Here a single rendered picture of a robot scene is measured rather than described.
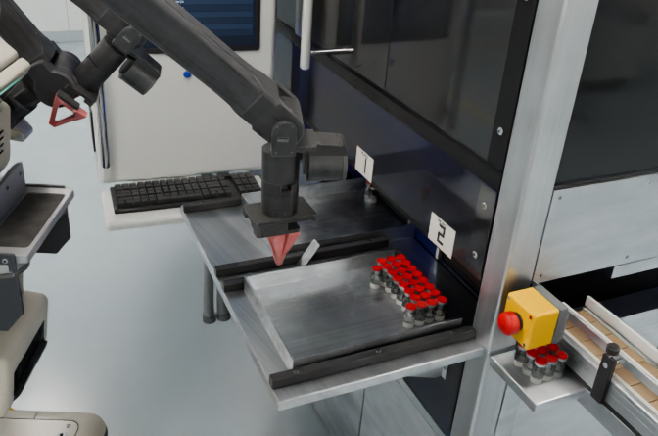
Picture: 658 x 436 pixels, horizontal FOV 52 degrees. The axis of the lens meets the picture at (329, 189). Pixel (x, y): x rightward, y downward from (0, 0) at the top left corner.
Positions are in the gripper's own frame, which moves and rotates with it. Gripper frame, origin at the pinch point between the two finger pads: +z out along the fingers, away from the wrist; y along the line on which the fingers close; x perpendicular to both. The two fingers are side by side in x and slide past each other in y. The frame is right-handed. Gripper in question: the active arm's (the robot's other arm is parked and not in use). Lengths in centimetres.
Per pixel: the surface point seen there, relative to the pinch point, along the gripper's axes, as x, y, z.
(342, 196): 52, 37, 20
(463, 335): -7.9, 33.9, 19.0
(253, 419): 69, 20, 108
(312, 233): 36.5, 22.6, 19.8
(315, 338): 1.8, 8.4, 19.9
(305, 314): 9.1, 9.5, 19.9
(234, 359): 99, 23, 107
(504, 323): -18.4, 33.1, 8.4
